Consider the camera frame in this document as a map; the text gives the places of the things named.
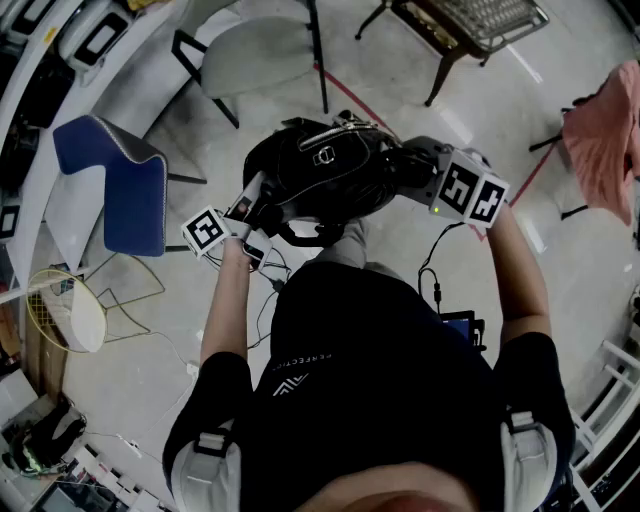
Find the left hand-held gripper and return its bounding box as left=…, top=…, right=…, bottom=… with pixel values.
left=180, top=171, right=274, bottom=272

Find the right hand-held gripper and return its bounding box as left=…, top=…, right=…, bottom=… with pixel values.
left=402, top=135, right=511, bottom=229

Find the black leather bag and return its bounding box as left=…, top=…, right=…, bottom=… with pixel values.
left=243, top=109, right=437, bottom=248

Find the grey upholstered chair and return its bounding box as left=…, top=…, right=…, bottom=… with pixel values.
left=171, top=0, right=331, bottom=130

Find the person's right forearm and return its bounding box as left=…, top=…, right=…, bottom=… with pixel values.
left=482, top=201, right=552, bottom=346

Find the person's left forearm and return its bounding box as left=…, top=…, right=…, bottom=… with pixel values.
left=199, top=237, right=252, bottom=369

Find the blue upholstered chair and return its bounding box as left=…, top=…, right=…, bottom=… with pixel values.
left=52, top=114, right=209, bottom=259

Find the person's grey trouser leg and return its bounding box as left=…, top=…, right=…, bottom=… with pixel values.
left=304, top=217, right=404, bottom=282

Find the black waist tablet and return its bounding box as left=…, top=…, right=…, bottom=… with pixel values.
left=439, top=309, right=489, bottom=352

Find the pink cloth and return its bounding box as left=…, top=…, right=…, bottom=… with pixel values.
left=562, top=59, right=640, bottom=227

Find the brown cardboard box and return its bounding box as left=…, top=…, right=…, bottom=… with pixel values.
left=22, top=319, right=69, bottom=397

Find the person's black shirt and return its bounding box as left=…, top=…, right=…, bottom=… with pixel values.
left=162, top=259, right=577, bottom=512

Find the white appliance with black screen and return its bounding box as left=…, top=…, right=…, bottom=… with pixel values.
left=0, top=0, right=60, bottom=44
left=56, top=0, right=135, bottom=72

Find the white metal rack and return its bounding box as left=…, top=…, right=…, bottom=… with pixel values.
left=568, top=339, right=640, bottom=504

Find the black and green backpack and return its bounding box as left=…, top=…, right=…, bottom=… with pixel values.
left=0, top=398, right=89, bottom=475

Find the black cable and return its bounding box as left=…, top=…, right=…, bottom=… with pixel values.
left=207, top=246, right=294, bottom=351
left=417, top=221, right=467, bottom=317

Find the black metal frame chair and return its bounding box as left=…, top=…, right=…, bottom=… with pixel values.
left=528, top=94, right=591, bottom=222

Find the white floor cable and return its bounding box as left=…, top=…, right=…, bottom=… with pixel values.
left=82, top=329, right=202, bottom=459

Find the yellow wire chair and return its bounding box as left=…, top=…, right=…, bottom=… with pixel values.
left=25, top=252, right=167, bottom=354

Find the white left shoulder strap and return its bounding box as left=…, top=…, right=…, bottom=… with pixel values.
left=174, top=418, right=242, bottom=512

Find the white shoulder strap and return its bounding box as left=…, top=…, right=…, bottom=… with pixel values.
left=499, top=408, right=559, bottom=512
left=174, top=418, right=242, bottom=512

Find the white right shoulder strap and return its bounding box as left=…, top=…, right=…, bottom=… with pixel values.
left=499, top=408, right=559, bottom=512

